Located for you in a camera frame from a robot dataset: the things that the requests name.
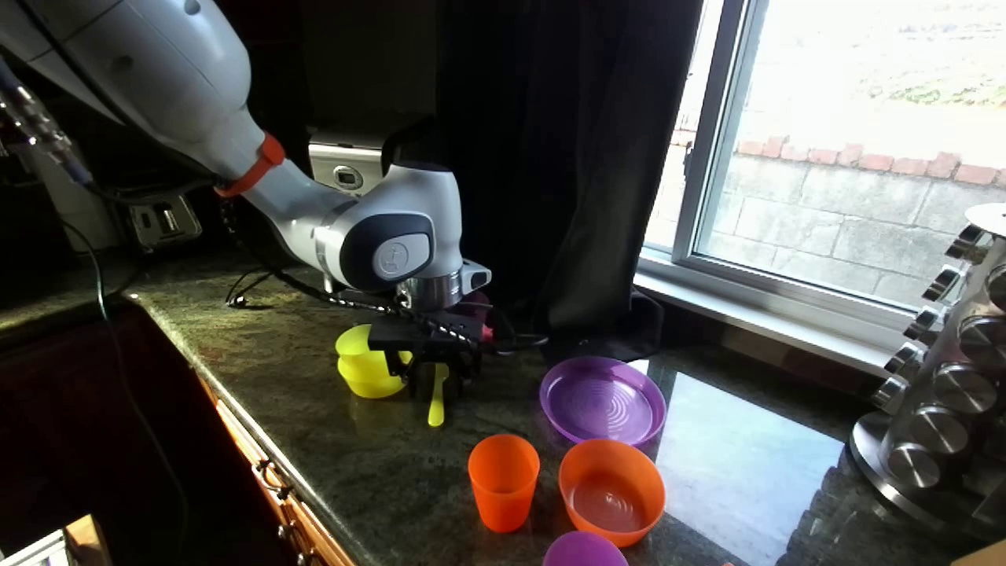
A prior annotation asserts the window frame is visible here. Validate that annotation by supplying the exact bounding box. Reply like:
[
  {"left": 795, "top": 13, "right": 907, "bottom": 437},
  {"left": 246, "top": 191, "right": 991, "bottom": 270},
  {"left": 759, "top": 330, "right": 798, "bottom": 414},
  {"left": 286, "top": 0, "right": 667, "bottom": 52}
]
[{"left": 640, "top": 0, "right": 1006, "bottom": 368}]

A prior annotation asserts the yellow plastic spoon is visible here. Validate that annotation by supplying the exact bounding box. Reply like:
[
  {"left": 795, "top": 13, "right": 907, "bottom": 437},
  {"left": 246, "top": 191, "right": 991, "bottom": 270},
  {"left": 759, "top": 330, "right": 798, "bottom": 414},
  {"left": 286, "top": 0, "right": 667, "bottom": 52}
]
[{"left": 424, "top": 362, "right": 449, "bottom": 431}]

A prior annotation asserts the black power cable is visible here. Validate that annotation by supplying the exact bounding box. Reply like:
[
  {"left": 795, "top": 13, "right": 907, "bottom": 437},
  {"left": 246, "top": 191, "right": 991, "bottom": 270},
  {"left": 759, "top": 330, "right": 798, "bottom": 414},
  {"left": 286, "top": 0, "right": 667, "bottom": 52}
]
[{"left": 57, "top": 214, "right": 199, "bottom": 566}]

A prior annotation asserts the orange plastic cup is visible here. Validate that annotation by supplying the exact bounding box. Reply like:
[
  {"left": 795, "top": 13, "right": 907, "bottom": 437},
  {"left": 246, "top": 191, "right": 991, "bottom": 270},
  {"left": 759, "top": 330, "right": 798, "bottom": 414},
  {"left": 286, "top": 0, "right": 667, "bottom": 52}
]
[{"left": 466, "top": 433, "right": 542, "bottom": 535}]

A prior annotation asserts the purple plastic plate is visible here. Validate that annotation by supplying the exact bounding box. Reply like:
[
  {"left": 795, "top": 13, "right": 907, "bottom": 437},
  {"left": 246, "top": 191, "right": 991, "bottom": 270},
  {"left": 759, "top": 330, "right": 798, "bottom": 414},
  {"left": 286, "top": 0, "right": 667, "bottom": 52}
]
[{"left": 539, "top": 356, "right": 667, "bottom": 446}]

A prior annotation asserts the black curtain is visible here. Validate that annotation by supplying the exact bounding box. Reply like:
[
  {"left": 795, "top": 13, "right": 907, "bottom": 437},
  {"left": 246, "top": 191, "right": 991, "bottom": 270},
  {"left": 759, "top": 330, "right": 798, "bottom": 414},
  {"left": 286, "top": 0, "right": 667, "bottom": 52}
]
[{"left": 401, "top": 0, "right": 707, "bottom": 357}]

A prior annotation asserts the yellow plastic cup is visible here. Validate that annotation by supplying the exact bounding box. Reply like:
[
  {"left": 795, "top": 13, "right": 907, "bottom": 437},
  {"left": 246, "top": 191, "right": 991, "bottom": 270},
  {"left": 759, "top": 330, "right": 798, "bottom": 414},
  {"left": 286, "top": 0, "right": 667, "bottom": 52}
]
[{"left": 332, "top": 323, "right": 404, "bottom": 400}]

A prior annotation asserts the wall power outlet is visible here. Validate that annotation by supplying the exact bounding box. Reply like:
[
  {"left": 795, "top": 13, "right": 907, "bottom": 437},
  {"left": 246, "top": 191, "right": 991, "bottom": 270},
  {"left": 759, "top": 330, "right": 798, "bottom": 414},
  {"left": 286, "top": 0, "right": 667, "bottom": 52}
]
[{"left": 128, "top": 194, "right": 201, "bottom": 249}]

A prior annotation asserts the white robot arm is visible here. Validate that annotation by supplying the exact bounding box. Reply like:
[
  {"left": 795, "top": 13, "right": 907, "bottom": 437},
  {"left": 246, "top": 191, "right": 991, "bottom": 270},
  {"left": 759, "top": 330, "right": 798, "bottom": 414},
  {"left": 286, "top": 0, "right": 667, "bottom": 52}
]
[{"left": 0, "top": 0, "right": 491, "bottom": 356}]

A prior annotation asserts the orange plastic bowl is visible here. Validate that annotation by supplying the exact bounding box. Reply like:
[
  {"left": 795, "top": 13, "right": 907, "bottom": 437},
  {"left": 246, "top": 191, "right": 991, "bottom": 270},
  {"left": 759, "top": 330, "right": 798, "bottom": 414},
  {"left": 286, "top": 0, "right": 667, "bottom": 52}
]
[{"left": 556, "top": 439, "right": 667, "bottom": 547}]

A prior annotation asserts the purple plastic cup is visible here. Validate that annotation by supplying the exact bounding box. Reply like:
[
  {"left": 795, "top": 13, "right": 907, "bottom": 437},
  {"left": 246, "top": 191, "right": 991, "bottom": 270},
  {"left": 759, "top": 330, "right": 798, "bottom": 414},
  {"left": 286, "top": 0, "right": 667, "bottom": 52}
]
[{"left": 542, "top": 530, "right": 630, "bottom": 566}]

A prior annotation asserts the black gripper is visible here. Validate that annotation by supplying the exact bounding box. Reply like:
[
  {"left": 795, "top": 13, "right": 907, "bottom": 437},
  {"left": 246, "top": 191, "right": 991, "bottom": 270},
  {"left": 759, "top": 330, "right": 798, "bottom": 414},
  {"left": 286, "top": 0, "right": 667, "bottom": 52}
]
[{"left": 367, "top": 309, "right": 492, "bottom": 400}]

